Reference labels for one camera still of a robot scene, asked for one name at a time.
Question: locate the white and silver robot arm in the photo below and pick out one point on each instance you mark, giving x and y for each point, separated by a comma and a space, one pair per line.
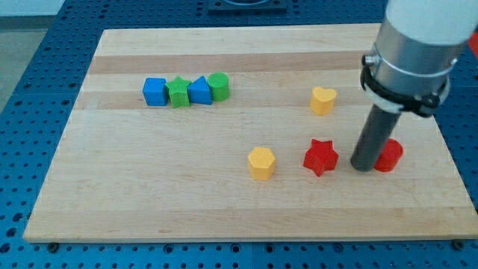
418, 44

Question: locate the yellow hexagon block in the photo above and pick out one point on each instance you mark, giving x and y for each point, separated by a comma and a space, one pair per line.
261, 163

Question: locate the green star block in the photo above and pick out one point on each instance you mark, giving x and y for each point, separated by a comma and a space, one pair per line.
177, 90

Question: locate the red star block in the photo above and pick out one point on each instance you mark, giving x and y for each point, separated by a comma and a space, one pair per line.
320, 157

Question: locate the light wooden board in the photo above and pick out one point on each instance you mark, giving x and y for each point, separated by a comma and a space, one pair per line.
126, 172

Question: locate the green cylinder block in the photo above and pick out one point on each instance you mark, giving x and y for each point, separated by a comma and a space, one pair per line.
218, 83

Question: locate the blue triangle block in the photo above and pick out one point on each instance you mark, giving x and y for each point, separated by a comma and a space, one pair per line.
199, 92

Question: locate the yellow heart block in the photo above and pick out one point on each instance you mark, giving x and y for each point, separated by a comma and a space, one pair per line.
322, 100

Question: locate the blue cube block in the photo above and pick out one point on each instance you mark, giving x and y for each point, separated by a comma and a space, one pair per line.
154, 92

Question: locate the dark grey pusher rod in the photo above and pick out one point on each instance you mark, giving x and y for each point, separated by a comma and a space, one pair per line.
373, 138

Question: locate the red cylinder block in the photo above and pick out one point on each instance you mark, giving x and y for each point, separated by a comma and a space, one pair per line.
390, 156

